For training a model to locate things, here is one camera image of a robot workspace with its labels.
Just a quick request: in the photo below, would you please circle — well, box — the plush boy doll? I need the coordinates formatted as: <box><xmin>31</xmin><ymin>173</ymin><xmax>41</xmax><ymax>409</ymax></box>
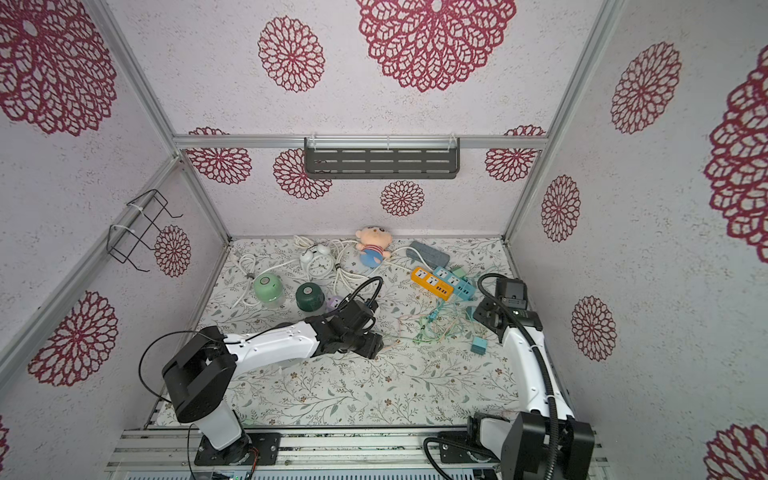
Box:
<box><xmin>355</xmin><ymin>226</ymin><xmax>393</xmax><ymax>269</ymax></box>

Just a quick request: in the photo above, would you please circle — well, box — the white alarm clock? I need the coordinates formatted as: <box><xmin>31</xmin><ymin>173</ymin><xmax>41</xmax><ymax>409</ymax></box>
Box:
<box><xmin>299</xmin><ymin>244</ymin><xmax>335</xmax><ymax>280</ymax></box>

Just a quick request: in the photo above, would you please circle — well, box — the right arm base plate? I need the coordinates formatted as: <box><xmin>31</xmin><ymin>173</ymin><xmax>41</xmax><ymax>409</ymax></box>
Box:
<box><xmin>437</xmin><ymin>431</ymin><xmax>499</xmax><ymax>464</ymax></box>

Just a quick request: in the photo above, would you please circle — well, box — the orange power strip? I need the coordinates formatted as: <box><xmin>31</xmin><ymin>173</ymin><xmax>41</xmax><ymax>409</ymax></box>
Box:
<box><xmin>411</xmin><ymin>267</ymin><xmax>454</xmax><ymax>301</ymax></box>

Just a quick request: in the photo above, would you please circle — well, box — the pink usb charging cable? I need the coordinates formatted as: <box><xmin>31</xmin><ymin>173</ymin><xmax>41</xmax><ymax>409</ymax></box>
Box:
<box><xmin>380</xmin><ymin>308</ymin><xmax>433</xmax><ymax>349</ymax></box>

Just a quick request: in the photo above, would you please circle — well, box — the green usb charging cable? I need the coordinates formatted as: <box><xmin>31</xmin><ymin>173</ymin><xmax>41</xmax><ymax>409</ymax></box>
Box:
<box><xmin>413</xmin><ymin>299</ymin><xmax>475</xmax><ymax>346</ymax></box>

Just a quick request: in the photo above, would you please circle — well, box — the teal usb charger block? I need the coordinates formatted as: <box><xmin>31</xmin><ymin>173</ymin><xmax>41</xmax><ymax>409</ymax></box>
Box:
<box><xmin>470</xmin><ymin>336</ymin><xmax>488</xmax><ymax>355</ymax></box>

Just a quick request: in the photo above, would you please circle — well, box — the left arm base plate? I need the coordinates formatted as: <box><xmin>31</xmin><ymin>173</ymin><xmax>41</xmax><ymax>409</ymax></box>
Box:
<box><xmin>193</xmin><ymin>432</ymin><xmax>281</xmax><ymax>467</ymax></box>

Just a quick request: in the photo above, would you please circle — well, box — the white power cord bundle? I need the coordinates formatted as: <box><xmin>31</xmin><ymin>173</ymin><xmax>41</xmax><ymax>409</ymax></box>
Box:
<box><xmin>230</xmin><ymin>235</ymin><xmax>415</xmax><ymax>307</ymax></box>

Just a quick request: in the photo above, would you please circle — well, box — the teal power strip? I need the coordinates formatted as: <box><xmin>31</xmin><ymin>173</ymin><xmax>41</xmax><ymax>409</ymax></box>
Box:
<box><xmin>433</xmin><ymin>266</ymin><xmax>477</xmax><ymax>301</ymax></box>

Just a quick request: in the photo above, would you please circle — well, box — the purple power strip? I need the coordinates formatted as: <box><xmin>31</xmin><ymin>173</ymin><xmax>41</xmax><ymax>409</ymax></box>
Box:
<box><xmin>326</xmin><ymin>296</ymin><xmax>345</xmax><ymax>312</ymax></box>

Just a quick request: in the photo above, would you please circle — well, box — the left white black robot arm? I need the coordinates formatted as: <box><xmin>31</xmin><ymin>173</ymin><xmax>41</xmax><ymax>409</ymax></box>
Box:
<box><xmin>161</xmin><ymin>296</ymin><xmax>383</xmax><ymax>455</ymax></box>

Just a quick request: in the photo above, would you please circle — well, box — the black wire wall rack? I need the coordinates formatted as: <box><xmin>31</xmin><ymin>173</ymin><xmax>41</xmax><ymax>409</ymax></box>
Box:
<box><xmin>105</xmin><ymin>189</ymin><xmax>183</xmax><ymax>273</ymax></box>

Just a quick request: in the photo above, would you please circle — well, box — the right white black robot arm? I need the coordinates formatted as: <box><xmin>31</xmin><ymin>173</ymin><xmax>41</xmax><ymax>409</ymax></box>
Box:
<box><xmin>422</xmin><ymin>273</ymin><xmax>596</xmax><ymax>479</ymax></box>

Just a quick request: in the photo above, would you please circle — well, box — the light green cordless grinder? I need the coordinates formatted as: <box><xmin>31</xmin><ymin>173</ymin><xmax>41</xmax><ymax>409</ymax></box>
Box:
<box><xmin>252</xmin><ymin>272</ymin><xmax>284</xmax><ymax>308</ymax></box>

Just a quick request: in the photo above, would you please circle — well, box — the grey wall shelf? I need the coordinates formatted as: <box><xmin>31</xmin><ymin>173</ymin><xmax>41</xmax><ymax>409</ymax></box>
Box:
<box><xmin>303</xmin><ymin>137</ymin><xmax>461</xmax><ymax>180</ymax></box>

